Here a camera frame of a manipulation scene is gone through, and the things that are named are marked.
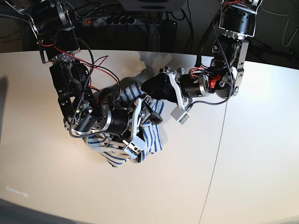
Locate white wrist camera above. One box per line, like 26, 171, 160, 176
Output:
171, 106, 190, 125
122, 136, 146, 159

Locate aluminium table leg post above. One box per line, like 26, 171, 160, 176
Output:
149, 24, 160, 52

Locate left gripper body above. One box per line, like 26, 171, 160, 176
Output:
159, 67, 210, 112

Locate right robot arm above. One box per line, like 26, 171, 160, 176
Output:
5, 0, 162, 147

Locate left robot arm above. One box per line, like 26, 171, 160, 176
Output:
141, 0, 262, 113

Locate grey box under table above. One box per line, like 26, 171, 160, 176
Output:
119, 0, 187, 12

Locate white cable on floor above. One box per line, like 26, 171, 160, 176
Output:
260, 0, 299, 47

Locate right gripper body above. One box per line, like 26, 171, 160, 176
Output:
102, 97, 149, 146

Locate black power adapter box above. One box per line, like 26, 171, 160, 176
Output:
160, 20, 177, 52

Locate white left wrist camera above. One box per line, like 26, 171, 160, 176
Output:
171, 106, 190, 125

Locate white power strip with plugs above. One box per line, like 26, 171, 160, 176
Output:
80, 15, 137, 28

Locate blue white striped T-shirt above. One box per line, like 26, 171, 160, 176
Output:
81, 81, 165, 168

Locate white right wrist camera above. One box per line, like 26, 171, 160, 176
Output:
122, 136, 146, 159

